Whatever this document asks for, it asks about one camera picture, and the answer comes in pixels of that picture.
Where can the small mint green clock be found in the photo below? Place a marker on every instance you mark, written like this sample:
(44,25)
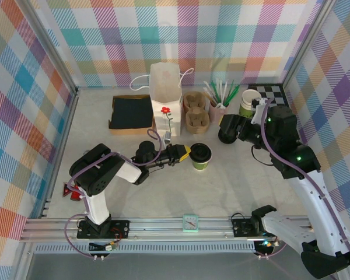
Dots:
(190,223)

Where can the white flower paper bag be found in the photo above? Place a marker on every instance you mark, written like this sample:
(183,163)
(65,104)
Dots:
(166,87)

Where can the red flat bar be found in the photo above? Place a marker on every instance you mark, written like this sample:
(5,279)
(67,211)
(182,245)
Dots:
(76,196)

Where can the stack of green paper cups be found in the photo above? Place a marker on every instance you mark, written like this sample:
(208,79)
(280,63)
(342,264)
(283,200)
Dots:
(249,97)

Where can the black and white chessboard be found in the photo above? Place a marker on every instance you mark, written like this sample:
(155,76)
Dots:
(272,93)

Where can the aluminium side rail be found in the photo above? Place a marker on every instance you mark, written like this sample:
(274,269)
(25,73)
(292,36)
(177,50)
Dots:
(62,146)

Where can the aluminium frame post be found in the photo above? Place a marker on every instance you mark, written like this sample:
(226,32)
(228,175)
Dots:
(52,49)
(306,43)

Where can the pink straw holder cup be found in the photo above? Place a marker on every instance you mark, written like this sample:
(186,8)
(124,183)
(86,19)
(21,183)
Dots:
(217,115)

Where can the green paper coffee cup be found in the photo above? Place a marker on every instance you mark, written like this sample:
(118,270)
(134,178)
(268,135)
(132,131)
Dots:
(200,166)

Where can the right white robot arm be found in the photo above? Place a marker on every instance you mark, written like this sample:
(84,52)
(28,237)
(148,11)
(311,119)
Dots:
(309,189)

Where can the small red triangle sign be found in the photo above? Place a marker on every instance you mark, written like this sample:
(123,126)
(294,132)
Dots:
(66,190)

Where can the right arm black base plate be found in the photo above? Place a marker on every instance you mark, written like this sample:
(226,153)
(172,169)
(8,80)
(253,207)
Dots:
(240,229)

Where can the brown cardboard napkin box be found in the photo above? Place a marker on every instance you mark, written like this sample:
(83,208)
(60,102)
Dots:
(128,132)

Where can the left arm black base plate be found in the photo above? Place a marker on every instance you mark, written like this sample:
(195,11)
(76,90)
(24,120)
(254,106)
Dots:
(121,230)

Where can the yellow green power connector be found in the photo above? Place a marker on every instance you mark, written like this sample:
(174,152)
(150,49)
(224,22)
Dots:
(267,244)
(112,247)

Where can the aluminium front rail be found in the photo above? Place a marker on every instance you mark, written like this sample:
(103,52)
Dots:
(157,227)

